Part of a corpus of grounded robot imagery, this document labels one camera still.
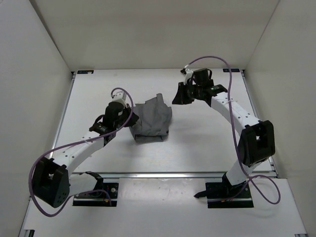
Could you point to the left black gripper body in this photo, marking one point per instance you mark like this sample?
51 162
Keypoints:
120 121

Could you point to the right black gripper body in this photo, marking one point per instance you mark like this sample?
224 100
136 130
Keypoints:
196 90

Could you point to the grey pleated skirt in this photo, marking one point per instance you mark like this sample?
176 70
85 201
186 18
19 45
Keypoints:
154 121

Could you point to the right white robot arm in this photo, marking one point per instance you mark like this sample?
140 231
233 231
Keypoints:
256 137

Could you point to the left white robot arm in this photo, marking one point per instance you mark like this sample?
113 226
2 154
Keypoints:
53 180

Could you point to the right blue corner label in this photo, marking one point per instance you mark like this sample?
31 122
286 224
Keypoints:
233 70

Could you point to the blue corner label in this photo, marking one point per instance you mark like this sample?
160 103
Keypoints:
233 70
84 72

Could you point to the left blue corner label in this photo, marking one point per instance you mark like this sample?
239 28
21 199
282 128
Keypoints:
84 72

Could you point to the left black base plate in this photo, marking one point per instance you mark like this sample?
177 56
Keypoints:
96 195

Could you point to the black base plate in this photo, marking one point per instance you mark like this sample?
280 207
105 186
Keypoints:
224 195
96 195

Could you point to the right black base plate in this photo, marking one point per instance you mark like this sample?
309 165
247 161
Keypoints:
224 195

